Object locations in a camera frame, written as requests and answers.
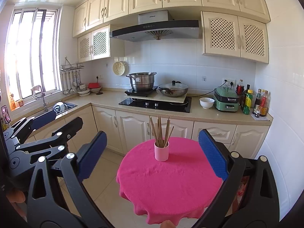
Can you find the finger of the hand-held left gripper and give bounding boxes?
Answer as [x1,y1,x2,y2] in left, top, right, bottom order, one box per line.
[8,117,83,177]
[3,110,57,145]

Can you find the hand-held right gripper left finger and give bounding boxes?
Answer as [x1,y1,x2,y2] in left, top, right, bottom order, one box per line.
[27,131,112,228]

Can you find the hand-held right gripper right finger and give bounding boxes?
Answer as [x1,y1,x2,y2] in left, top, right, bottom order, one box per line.
[190,128,281,228]

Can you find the pink cup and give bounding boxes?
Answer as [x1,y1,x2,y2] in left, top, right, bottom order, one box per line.
[154,141,169,162]

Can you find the bundle of wooden chopsticks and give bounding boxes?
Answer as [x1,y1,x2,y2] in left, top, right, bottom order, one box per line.
[150,116,174,148]

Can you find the person's left hand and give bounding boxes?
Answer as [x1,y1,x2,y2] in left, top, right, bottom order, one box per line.
[6,189,26,205]

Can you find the round dish in sink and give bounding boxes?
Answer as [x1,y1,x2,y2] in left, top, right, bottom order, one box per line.
[52,102,66,114]

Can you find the metal faucet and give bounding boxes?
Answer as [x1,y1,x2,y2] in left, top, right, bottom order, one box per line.
[31,85,49,113]

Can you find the hanging metal ladle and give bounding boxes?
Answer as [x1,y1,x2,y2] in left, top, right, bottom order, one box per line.
[62,71,69,96]

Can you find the stack of white bowls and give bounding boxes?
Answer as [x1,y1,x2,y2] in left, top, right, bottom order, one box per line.
[77,84,91,96]

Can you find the orange snack bag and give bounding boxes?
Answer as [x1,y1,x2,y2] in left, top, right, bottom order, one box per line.
[235,176,250,209]

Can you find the pink tablecloth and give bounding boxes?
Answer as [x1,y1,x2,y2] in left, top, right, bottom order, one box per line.
[116,136,224,226]

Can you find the red lidded bowl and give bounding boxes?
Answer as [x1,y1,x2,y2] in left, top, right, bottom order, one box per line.
[88,83,103,94]

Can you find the cream base cabinets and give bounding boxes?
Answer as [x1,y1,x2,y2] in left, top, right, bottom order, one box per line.
[24,103,271,162]

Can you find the white bowl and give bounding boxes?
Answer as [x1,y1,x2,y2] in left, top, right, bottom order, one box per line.
[199,97,215,110]

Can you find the green electric grill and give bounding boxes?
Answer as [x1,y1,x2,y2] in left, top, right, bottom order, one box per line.
[213,86,240,112]

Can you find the metal utensil rack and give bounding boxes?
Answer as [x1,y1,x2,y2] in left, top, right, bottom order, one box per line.
[59,57,84,72]

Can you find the black glass gas stove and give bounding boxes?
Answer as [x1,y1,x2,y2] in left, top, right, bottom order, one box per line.
[118,97,192,113]

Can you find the green yellow bottle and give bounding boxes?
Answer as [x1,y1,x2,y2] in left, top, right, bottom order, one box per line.
[244,89,254,115]

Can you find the white paper sheet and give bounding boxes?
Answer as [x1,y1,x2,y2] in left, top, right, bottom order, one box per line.
[249,113,271,122]

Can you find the beige stone board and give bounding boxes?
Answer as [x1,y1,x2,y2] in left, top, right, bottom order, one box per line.
[124,92,188,104]

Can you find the dark soy sauce bottle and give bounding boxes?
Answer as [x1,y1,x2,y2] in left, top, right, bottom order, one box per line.
[253,89,262,114]

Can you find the kitchen window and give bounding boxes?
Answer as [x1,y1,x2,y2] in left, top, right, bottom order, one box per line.
[3,8,60,112]

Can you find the dark cola bottle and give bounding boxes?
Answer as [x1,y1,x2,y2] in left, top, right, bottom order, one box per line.
[236,79,245,102]

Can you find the red label sauce bottle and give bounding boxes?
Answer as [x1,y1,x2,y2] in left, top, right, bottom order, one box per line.
[260,90,269,117]

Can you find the black induction cooker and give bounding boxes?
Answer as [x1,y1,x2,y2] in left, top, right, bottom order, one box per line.
[124,85,159,97]

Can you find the steel wok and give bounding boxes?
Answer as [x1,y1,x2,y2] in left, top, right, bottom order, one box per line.
[158,85,189,98]

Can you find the cream steamer plate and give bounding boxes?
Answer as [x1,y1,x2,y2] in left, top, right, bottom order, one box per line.
[112,61,127,76]

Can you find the glass wok lid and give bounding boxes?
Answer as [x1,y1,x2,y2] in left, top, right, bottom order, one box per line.
[158,80,189,90]

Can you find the stainless steel pot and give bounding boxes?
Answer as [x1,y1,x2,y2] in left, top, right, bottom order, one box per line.
[126,72,157,92]

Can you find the narrow lattice door cabinet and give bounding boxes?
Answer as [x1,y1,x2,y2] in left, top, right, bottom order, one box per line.
[78,24,111,63]

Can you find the wide lattice door cabinet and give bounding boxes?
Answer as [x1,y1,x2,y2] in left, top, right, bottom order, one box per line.
[201,11,270,64]

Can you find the black range hood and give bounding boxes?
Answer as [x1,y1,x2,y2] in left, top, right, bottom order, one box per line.
[110,10,200,42]

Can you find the black power cable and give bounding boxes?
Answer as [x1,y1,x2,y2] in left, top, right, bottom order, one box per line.
[189,81,227,98]

